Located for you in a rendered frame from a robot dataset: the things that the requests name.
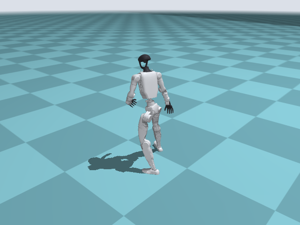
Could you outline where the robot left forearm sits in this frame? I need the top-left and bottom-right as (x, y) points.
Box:
(126, 92), (132, 105)

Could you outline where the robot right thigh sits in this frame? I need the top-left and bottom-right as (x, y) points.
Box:
(152, 106), (162, 132)

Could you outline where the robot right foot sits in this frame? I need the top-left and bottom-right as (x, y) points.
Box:
(154, 141), (163, 151)

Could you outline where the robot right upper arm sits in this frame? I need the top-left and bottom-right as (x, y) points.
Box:
(156, 72), (165, 93)

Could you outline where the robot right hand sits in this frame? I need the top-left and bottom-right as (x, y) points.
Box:
(165, 102), (173, 114)

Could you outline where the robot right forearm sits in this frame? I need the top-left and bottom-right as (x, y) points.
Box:
(162, 90), (170, 105)

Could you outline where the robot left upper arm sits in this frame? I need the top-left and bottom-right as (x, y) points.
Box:
(128, 74), (141, 98)

